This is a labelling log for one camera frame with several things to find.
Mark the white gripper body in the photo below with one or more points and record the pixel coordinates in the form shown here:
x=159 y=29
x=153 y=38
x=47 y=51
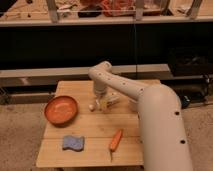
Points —
x=101 y=100

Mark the white plastic bottle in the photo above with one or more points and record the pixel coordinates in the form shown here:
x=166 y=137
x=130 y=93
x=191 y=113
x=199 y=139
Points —
x=112 y=98

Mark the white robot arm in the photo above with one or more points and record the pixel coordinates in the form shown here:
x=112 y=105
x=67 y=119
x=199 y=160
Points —
x=161 y=126

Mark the translucent plastic cup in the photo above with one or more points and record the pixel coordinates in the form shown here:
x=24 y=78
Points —
x=133 y=105

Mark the orange bowl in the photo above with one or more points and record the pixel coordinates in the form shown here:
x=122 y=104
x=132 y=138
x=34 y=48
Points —
x=61 y=110

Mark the wooden table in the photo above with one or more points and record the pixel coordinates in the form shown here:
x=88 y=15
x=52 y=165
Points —
x=98 y=129

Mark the orange carrot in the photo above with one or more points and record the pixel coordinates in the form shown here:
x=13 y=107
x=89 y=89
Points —
x=115 y=142

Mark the blue sponge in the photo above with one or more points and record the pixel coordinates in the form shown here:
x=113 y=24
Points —
x=73 y=143

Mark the grey metal rail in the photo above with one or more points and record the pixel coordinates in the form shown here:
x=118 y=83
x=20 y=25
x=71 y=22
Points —
x=51 y=76

